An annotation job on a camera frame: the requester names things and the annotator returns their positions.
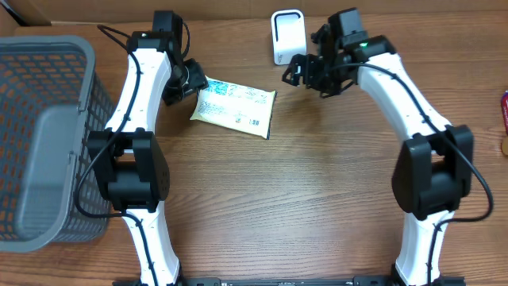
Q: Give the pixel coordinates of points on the grey plastic shopping basket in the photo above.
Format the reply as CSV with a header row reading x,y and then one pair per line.
x,y
51,99

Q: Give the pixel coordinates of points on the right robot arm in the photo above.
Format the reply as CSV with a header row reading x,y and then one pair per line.
x,y
429,178

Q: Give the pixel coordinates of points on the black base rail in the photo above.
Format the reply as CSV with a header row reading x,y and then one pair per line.
x,y
355,281

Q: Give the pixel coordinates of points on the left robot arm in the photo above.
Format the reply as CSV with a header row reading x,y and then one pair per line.
x,y
129,166

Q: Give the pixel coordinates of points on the white barcode scanner stand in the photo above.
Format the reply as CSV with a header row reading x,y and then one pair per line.
x,y
288,35

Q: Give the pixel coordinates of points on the red purple Carefree pad pack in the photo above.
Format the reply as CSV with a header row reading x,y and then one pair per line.
x,y
504,109

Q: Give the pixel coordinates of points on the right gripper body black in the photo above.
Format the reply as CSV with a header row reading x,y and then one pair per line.
x,y
320,76

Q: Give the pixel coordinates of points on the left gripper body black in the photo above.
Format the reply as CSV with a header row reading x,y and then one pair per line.
x,y
186,79

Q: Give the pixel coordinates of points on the yellow snack bag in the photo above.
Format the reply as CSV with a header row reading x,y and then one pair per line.
x,y
234,106

